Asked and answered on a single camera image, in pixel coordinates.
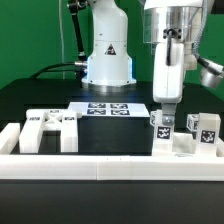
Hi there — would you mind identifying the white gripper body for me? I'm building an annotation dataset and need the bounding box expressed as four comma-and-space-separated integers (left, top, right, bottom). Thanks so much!
153, 41, 197, 104

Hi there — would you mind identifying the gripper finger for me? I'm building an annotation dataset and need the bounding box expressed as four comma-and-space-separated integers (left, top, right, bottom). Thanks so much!
162, 103, 176, 126

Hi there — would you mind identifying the white chair seat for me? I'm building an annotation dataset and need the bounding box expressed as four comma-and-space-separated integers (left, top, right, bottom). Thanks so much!
151, 131, 201, 158

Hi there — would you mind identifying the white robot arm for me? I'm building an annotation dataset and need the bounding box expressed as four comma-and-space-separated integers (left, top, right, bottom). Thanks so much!
82, 0, 224, 126

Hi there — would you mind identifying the white tagged cube near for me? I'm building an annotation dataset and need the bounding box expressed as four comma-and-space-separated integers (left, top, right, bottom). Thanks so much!
150, 111, 157, 127

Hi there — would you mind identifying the white tagged cube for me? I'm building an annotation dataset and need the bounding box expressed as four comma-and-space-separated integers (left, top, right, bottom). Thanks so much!
150, 111, 157, 127
186, 114, 199, 132

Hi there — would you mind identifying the white tagged cube far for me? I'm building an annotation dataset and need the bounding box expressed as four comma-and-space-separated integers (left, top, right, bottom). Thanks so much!
186, 114, 199, 132

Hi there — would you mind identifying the white marker sheet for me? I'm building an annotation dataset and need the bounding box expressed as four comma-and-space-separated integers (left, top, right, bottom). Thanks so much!
68, 102, 149, 118

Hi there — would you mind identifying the black cable bundle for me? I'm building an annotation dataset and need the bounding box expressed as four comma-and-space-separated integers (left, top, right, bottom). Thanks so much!
29, 61, 88, 80

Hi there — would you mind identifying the white hanging cable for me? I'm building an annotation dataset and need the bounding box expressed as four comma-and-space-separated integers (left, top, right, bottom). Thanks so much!
58, 0, 66, 80

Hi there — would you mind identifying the white chair back frame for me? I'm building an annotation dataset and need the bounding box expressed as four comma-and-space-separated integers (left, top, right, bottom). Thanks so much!
19, 109, 82, 153

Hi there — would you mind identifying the white U-shaped obstacle frame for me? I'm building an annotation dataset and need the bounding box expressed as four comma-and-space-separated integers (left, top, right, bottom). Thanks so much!
0, 123, 224, 181

